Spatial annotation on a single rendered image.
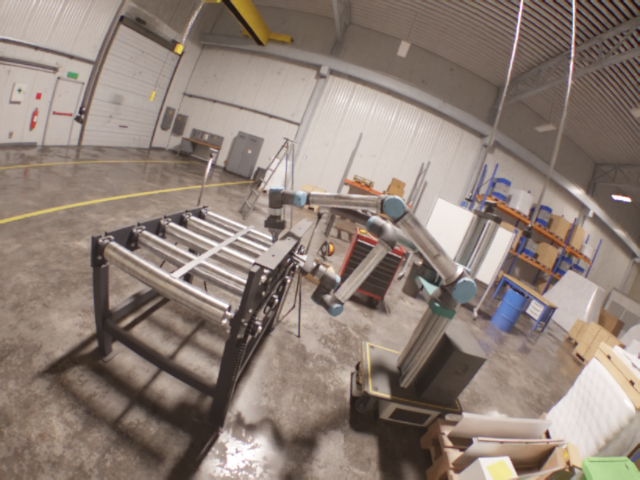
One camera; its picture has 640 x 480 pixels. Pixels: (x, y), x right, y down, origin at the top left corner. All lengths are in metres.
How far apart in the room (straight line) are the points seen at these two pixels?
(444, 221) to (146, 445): 5.81
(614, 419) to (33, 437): 4.11
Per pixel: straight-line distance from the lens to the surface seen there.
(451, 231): 5.93
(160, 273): 1.41
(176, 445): 1.81
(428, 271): 2.17
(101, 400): 1.98
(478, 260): 1.92
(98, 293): 1.85
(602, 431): 3.18
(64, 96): 10.41
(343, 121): 11.85
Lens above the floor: 1.63
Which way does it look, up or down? 15 degrees down
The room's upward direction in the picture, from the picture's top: 21 degrees clockwise
